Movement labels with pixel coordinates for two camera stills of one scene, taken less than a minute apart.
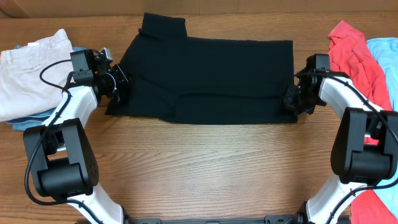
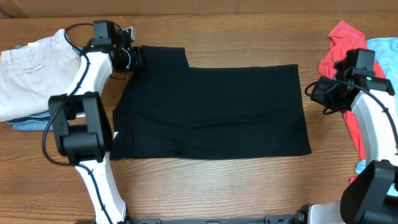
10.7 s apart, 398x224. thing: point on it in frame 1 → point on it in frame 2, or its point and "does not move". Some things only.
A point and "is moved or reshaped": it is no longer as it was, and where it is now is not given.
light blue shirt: [386, 51] does not move
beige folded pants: [33, 78] does not move
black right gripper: [287, 100] → [316, 96]
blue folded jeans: [34, 122] does not move
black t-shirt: [177, 78] is moved or reshaped
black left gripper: [124, 81] → [137, 62]
